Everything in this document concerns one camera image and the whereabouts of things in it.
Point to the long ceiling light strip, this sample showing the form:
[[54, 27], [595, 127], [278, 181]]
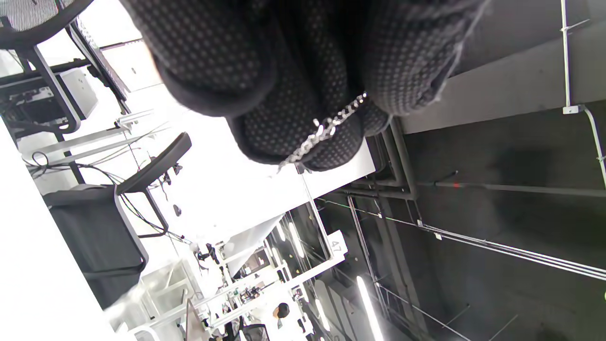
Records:
[[370, 308]]

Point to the person's left hand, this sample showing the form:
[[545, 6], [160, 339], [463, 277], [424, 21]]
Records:
[[293, 57]]

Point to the white aluminium frame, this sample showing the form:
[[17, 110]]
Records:
[[279, 284]]

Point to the white number sign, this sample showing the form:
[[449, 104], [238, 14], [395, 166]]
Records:
[[336, 245]]

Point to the black ceiling pipes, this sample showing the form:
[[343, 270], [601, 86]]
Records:
[[395, 161]]

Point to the black mesh office chair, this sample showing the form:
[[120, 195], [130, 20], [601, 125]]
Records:
[[33, 28]]

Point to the white ceiling conduit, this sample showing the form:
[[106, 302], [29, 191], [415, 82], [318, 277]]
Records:
[[575, 94]]

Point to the white equipment box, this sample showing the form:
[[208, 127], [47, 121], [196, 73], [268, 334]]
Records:
[[80, 92]]

